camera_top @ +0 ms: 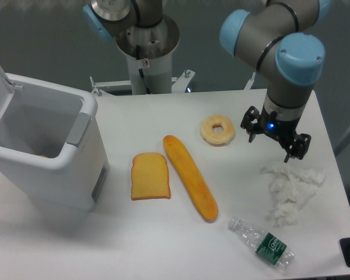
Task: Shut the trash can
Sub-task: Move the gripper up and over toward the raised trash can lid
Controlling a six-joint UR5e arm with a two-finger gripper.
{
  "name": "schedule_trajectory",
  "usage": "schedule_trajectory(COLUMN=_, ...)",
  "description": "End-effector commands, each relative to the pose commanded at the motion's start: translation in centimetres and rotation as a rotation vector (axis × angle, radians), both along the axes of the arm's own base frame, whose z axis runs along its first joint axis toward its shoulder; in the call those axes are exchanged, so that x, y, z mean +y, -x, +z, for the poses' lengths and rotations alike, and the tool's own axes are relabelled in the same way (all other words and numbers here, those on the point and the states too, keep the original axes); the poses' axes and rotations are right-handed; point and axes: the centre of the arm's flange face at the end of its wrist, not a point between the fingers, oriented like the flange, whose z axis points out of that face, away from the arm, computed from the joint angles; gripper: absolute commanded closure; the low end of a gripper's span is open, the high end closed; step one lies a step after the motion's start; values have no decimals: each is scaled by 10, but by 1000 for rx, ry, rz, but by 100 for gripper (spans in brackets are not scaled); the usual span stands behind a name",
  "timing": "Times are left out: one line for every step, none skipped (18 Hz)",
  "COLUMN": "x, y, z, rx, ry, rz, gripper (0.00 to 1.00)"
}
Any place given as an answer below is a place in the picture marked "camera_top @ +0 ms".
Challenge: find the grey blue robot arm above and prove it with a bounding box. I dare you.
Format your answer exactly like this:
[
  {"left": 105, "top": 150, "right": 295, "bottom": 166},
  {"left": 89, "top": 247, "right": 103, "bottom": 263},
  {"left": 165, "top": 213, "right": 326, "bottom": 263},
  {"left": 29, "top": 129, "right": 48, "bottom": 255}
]
[{"left": 219, "top": 1, "right": 332, "bottom": 159}]

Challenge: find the crumpled white tissue paper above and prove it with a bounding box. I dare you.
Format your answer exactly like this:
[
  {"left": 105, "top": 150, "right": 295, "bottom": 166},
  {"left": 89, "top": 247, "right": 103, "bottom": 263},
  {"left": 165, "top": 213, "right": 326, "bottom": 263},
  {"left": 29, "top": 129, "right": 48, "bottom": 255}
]
[{"left": 261, "top": 162, "right": 326, "bottom": 228}]

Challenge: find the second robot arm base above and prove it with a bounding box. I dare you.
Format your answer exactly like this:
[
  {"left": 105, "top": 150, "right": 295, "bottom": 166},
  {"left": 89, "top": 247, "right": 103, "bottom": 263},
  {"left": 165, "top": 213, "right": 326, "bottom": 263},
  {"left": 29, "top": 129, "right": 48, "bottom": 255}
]
[{"left": 82, "top": 1, "right": 163, "bottom": 41}]

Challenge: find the long baguette bread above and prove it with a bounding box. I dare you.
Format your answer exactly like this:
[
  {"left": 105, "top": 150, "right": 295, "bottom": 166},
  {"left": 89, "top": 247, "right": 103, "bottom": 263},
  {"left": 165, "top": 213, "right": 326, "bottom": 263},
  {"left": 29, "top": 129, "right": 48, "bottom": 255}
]
[{"left": 163, "top": 135, "right": 218, "bottom": 222}]

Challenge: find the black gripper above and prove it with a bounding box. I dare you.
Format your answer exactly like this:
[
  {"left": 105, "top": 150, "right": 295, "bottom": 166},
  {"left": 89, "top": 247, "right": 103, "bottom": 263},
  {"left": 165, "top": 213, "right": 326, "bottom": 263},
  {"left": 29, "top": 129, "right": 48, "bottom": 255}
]
[{"left": 240, "top": 106, "right": 312, "bottom": 163}]

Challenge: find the clear plastic water bottle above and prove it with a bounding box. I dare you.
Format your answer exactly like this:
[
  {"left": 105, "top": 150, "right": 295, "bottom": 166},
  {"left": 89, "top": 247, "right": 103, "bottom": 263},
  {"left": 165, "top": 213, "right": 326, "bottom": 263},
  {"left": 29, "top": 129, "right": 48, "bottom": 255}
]
[{"left": 228, "top": 216, "right": 295, "bottom": 271}]

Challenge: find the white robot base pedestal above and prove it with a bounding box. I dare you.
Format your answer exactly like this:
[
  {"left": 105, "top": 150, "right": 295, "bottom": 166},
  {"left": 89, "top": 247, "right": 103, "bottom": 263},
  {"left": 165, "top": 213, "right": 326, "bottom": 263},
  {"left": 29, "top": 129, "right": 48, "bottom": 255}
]
[{"left": 90, "top": 15, "right": 195, "bottom": 96}]

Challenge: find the white trash can body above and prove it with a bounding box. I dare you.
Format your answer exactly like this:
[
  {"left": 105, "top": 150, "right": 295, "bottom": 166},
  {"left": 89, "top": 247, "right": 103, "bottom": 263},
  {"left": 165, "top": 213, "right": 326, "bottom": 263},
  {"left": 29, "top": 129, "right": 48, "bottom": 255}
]
[{"left": 0, "top": 74, "right": 109, "bottom": 211}]

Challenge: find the glazed donut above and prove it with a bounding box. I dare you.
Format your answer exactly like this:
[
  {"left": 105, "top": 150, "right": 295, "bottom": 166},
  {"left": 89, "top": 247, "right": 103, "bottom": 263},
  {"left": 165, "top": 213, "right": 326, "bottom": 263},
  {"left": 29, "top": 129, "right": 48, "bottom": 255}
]
[{"left": 200, "top": 114, "right": 235, "bottom": 146}]

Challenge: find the toast bread slice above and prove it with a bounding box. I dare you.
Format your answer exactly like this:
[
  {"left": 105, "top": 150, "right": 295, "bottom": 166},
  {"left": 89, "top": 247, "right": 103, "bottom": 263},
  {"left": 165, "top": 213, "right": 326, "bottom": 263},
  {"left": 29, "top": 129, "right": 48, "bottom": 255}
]
[{"left": 131, "top": 152, "right": 171, "bottom": 200}]

